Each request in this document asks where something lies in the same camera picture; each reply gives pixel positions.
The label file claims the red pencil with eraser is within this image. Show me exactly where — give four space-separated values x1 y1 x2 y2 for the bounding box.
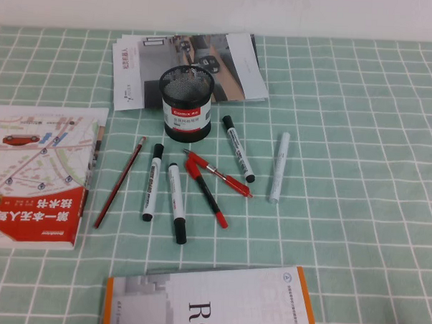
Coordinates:
92 134 148 232

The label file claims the red retractable gel pen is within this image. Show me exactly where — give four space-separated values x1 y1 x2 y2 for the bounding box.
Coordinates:
181 148 256 199

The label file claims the red and black marker pen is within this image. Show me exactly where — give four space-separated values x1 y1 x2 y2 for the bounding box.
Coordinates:
182 157 232 229

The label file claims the black mesh pen holder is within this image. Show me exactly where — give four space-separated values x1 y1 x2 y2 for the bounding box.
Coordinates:
156 64 216 145

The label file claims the white pen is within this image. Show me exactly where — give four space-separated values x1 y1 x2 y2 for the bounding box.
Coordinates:
269 130 291 204

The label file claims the white board marker black cap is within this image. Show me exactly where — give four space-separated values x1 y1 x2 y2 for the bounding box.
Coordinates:
142 143 165 224
219 115 258 184
164 162 191 245

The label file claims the photo cover brochure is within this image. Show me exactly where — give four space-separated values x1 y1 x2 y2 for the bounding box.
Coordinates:
134 28 272 105

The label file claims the white brochure with red text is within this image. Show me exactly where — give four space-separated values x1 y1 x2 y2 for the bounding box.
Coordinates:
110 34 150 113

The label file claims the white book with orange edge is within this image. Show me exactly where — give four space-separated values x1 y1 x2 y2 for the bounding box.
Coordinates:
100 257 322 324

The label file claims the red map cover book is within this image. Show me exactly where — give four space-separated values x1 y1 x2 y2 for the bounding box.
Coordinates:
0 103 110 253

